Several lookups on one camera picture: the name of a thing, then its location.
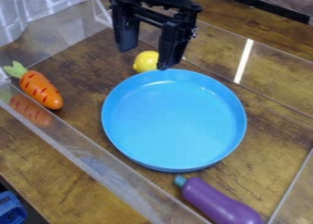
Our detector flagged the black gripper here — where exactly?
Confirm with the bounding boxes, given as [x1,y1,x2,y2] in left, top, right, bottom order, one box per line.
[109,0,202,70]

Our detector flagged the orange toy carrot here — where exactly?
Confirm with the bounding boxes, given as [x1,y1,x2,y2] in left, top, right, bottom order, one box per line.
[2,61,64,110]

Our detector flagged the yellow toy lemon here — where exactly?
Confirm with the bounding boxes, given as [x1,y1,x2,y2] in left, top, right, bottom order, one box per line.
[134,50,159,73]

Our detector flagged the dark wooden bar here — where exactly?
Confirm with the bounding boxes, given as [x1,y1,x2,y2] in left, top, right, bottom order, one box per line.
[232,0,310,25]

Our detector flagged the blue round plate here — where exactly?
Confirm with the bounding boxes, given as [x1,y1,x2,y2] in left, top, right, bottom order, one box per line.
[101,69,247,173]

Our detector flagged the white sheer curtain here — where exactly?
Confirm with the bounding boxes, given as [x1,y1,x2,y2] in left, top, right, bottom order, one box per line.
[0,0,88,47]

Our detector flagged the clear acrylic back barrier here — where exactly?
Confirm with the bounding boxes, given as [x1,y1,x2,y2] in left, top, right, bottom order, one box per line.
[91,0,313,119]

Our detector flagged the clear acrylic barrier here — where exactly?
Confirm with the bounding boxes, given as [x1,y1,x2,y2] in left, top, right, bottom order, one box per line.
[91,0,313,119]
[0,72,210,224]

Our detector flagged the clear acrylic front barrier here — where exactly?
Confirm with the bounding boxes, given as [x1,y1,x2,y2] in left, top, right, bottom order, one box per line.
[0,72,210,224]

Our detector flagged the purple toy eggplant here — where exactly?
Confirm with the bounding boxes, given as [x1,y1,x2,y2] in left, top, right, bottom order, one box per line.
[175,176,263,224]

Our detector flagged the blue object at corner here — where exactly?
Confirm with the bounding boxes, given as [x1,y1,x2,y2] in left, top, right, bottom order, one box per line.
[0,191,27,224]

